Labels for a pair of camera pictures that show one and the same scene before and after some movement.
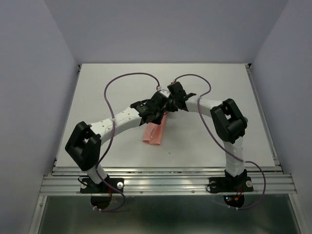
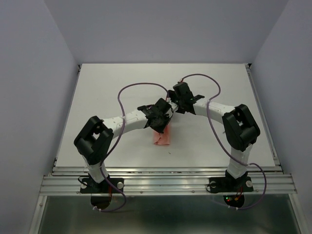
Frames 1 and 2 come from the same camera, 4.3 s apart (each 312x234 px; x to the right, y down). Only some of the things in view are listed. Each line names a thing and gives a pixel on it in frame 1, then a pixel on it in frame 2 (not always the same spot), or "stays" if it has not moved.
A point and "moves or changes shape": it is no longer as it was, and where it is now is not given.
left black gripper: (158, 120) → (167, 118)
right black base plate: (217, 185) stays
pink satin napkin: (153, 132) moves or changes shape
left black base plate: (87, 186) stays
